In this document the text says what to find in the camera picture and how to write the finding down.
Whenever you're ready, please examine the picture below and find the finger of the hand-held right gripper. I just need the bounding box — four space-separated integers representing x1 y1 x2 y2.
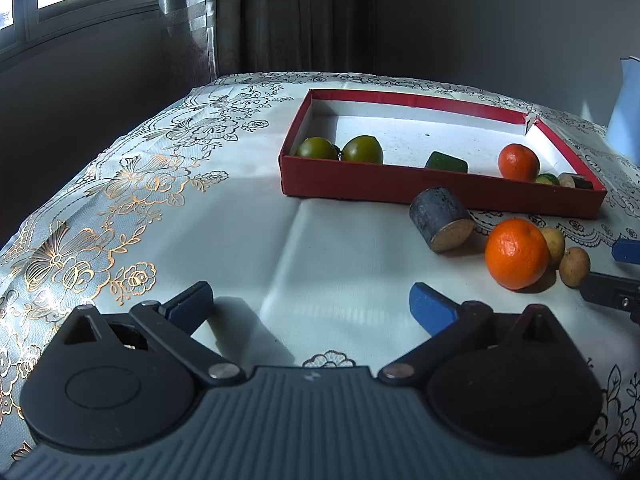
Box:
612 238 640 264
580 272 640 326

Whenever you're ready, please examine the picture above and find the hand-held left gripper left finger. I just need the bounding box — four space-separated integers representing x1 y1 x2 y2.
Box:
48 281 247 387

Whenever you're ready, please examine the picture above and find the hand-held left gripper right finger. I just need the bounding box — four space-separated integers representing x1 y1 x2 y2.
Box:
377 282 583 387

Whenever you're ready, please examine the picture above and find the brown small potato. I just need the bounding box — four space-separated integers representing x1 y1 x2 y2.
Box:
558 246 592 288

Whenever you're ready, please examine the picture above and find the small dark sugarcane piece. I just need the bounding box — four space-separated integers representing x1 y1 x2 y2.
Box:
558 172 594 190

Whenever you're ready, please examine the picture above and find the small orange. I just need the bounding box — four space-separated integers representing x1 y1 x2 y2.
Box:
498 143 541 182

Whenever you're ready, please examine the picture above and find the green cucumber piece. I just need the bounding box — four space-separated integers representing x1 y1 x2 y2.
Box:
425 151 470 174

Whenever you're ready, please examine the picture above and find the green tomato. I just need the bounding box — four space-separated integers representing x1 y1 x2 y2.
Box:
341 134 385 165
296 137 339 160

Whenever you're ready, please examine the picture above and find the red cardboard box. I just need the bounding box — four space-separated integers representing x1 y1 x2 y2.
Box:
279 88 608 220

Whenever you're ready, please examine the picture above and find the small yellow round fruit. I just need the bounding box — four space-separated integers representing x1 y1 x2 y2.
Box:
542 227 567 267

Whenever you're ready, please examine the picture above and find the large dark sugarcane piece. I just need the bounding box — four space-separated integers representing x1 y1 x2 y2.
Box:
409 186 475 254

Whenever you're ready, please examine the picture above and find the large orange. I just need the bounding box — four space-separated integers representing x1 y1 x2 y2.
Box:
484 218 551 291

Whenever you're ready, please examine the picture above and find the floral tablecloth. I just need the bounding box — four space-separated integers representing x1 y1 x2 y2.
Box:
0 71 640 480

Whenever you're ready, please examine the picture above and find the white pitcher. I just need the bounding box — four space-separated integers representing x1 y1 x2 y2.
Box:
606 57 640 167

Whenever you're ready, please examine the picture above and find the light patterned curtain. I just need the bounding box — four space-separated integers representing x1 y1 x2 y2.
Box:
158 0 219 92

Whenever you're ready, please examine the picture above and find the dark grey curtain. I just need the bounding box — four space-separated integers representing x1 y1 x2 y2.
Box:
215 0 377 76

